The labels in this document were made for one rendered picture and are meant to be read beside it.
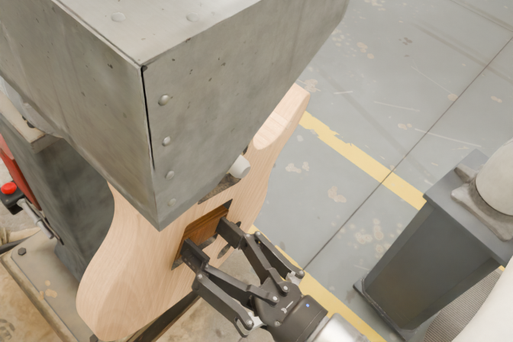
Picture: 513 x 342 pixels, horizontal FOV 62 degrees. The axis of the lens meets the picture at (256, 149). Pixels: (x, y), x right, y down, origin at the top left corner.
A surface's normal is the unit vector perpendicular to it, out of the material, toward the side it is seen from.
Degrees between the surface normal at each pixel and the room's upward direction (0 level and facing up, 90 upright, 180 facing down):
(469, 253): 90
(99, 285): 51
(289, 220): 0
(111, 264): 41
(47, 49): 90
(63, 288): 24
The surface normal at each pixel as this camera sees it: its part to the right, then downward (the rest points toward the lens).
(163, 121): 0.74, 0.58
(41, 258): -0.17, -0.35
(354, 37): 0.11, -0.62
